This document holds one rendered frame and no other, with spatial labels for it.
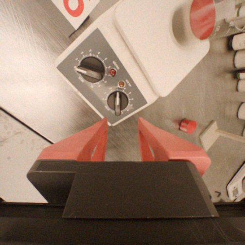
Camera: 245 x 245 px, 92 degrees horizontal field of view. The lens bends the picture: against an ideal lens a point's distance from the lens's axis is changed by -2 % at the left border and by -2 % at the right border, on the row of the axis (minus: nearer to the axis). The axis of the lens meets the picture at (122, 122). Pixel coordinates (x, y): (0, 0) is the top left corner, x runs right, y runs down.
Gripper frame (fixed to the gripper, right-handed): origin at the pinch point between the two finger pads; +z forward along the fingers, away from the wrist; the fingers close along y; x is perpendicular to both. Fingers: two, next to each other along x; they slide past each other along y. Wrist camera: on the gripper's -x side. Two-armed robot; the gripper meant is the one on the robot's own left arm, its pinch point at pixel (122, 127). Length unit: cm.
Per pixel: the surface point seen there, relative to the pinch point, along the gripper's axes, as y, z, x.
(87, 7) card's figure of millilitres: 4.7, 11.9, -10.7
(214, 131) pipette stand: -31.5, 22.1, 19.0
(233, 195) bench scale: -64, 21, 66
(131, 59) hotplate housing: -1.2, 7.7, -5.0
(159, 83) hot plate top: -4.9, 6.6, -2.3
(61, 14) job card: 8.4, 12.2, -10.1
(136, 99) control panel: -2.2, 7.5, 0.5
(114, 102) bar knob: 1.1, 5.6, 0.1
